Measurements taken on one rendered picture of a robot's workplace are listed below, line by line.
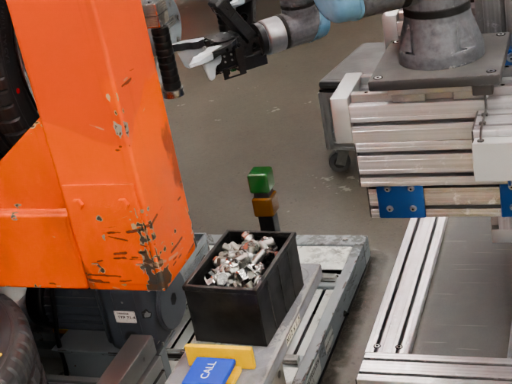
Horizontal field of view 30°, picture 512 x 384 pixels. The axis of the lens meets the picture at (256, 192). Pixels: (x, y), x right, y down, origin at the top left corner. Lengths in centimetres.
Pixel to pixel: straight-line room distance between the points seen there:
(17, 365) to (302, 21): 91
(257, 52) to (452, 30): 52
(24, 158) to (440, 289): 97
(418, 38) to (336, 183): 159
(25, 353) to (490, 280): 104
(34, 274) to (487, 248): 107
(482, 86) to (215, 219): 164
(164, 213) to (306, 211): 139
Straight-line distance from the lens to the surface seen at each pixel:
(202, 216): 317
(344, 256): 262
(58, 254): 179
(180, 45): 203
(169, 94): 197
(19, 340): 176
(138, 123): 164
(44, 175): 175
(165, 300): 207
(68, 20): 157
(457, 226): 243
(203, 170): 351
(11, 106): 201
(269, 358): 162
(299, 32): 204
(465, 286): 219
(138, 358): 182
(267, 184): 177
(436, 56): 167
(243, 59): 200
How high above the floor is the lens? 138
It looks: 25 degrees down
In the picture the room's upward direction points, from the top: 11 degrees counter-clockwise
